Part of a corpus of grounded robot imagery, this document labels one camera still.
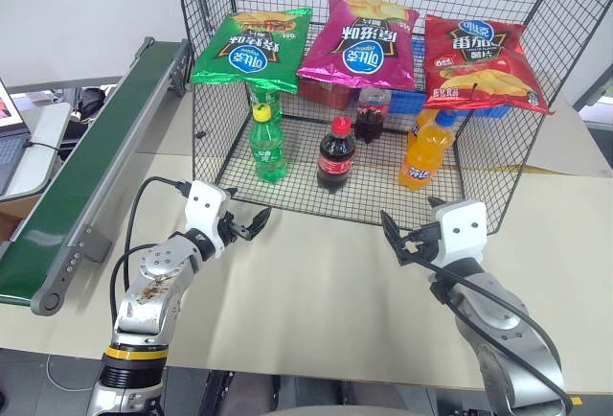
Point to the white side table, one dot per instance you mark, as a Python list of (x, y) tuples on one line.
[(43, 147)]

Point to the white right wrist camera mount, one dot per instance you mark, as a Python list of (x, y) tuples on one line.
[(462, 234)]

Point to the red potato chips bag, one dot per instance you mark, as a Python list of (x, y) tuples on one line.
[(479, 66)]

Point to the black bag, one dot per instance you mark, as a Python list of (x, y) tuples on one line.
[(91, 102)]

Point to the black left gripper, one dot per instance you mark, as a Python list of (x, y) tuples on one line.
[(231, 229)]

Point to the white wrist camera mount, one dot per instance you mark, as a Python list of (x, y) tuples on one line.
[(203, 205), (462, 234)]

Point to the cola bottle red cap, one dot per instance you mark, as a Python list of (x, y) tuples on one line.
[(335, 157)]

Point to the grey background furniture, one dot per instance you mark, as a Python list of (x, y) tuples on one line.
[(596, 95)]

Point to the green conveyor belt grey frame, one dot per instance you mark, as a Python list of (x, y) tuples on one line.
[(96, 147)]

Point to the green soda bottle yellow cap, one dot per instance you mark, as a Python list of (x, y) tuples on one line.
[(268, 152)]

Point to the green potato chips bag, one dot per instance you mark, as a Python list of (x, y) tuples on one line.
[(249, 47)]

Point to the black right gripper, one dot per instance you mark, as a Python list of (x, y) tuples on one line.
[(424, 246)]

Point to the magenta potato chips bag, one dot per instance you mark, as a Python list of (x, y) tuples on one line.
[(359, 47)]

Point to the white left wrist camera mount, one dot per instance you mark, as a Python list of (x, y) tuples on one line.
[(203, 205)]

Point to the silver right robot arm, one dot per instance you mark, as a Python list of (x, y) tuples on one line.
[(498, 320)]

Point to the open laptop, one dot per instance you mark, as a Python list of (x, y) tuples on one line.
[(9, 147)]

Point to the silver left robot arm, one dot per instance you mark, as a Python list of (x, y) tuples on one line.
[(148, 291)]

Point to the orange soda bottle blue cap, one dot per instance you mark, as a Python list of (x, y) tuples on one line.
[(421, 157)]

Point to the red plastic bin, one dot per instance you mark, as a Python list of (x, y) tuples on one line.
[(325, 95)]

